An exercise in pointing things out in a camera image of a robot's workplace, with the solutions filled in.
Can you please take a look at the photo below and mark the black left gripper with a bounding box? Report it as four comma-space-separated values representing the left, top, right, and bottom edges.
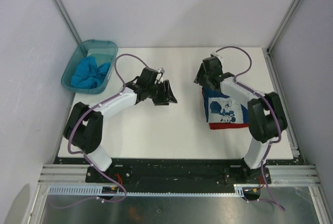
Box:
147, 80, 176, 106

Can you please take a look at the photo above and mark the dark blue t-shirt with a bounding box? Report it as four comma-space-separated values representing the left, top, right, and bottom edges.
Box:
201, 87, 250, 125

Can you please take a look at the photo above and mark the red t-shirt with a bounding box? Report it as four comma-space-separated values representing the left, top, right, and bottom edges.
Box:
200, 88, 250, 130

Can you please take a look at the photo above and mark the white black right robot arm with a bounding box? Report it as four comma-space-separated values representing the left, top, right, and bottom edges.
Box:
194, 56, 287, 183

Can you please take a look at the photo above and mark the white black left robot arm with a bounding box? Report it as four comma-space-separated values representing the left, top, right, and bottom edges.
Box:
63, 68, 177, 182

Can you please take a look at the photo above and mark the light blue crumpled t-shirt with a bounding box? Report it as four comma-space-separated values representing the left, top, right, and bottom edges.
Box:
71, 56, 111, 89

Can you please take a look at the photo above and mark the teal plastic bin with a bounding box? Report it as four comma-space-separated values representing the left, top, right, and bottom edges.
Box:
61, 39, 118, 95

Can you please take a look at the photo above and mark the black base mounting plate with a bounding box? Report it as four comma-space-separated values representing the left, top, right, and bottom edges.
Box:
85, 158, 272, 192

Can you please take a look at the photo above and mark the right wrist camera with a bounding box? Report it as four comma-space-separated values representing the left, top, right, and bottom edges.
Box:
211, 52, 223, 59

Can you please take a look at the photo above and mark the aluminium frame post right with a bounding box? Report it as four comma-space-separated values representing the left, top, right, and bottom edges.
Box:
266, 0, 303, 55

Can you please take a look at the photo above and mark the aluminium frame post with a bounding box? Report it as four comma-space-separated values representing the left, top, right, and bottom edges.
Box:
52, 0, 82, 45
266, 0, 303, 55

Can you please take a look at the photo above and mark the grey slotted cable duct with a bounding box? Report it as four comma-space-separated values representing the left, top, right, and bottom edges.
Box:
47, 185, 244, 197

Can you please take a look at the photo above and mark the aluminium frame post left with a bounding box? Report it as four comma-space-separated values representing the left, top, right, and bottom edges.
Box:
52, 0, 82, 45

